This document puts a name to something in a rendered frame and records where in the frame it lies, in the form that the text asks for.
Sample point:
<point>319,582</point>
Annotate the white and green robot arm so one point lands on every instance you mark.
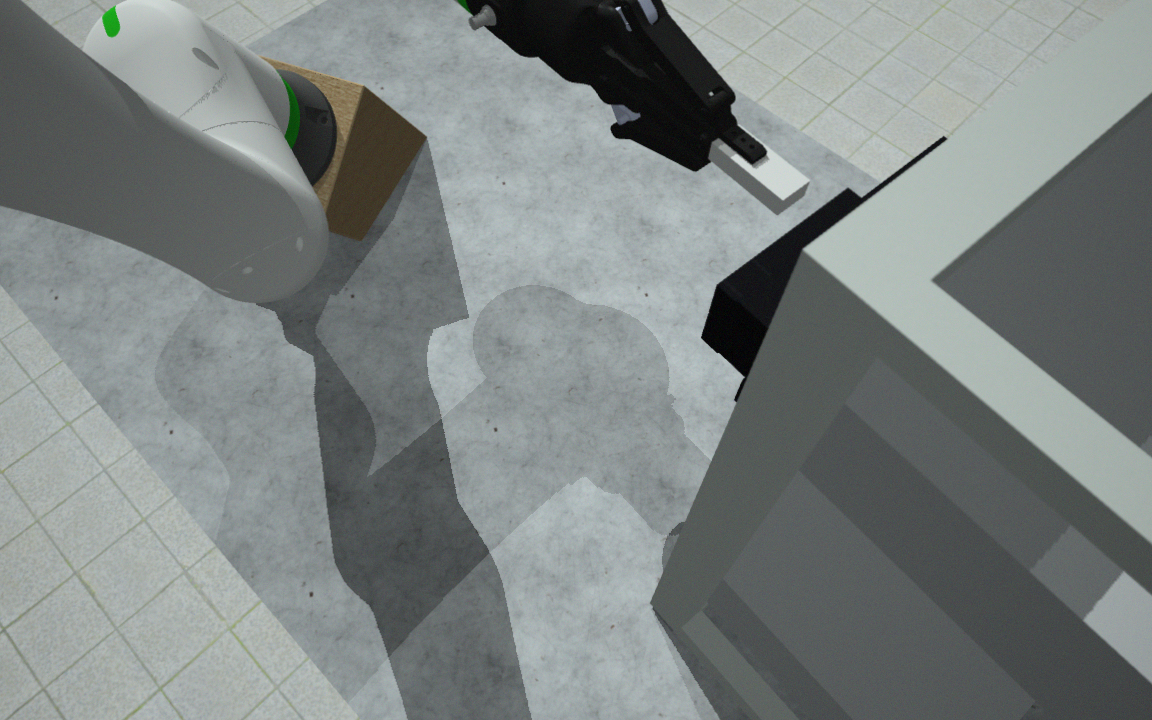
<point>78,145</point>

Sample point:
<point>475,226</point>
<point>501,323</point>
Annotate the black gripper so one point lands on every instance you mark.
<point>640,41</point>

